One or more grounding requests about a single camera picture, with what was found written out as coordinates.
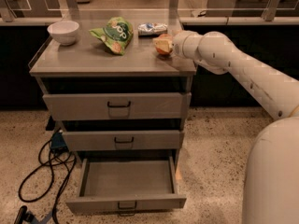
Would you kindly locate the blue power box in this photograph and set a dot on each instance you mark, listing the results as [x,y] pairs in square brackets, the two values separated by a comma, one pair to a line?
[57,143]

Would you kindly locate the silver blue snack packet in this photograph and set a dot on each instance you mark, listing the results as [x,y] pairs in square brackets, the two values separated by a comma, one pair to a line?
[151,28]

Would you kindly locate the white bowl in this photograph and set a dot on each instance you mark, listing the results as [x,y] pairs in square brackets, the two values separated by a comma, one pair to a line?
[64,32]

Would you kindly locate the grey top drawer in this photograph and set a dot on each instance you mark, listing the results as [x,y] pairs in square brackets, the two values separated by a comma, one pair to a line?
[164,105]

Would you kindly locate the grey middle drawer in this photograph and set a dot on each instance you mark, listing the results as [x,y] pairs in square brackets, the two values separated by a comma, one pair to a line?
[123,140]

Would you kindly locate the green chip bag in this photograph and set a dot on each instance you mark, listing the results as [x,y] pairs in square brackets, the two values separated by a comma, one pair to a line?
[116,35]

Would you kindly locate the grey drawer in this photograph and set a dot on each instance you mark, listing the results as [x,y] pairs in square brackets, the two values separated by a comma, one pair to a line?
[126,187]
[123,140]
[164,105]

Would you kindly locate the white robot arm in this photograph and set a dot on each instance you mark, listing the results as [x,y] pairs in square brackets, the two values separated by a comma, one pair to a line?
[271,187]

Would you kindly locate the grey drawer cabinet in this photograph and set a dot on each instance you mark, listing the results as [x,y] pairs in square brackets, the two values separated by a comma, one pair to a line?
[89,67]

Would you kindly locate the black floor plug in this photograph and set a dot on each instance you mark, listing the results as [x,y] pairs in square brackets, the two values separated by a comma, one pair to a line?
[24,215]

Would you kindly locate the grey bottom drawer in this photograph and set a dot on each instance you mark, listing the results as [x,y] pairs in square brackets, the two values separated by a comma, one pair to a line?
[126,187]

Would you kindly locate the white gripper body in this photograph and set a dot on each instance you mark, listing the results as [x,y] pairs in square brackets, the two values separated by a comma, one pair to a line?
[181,45]

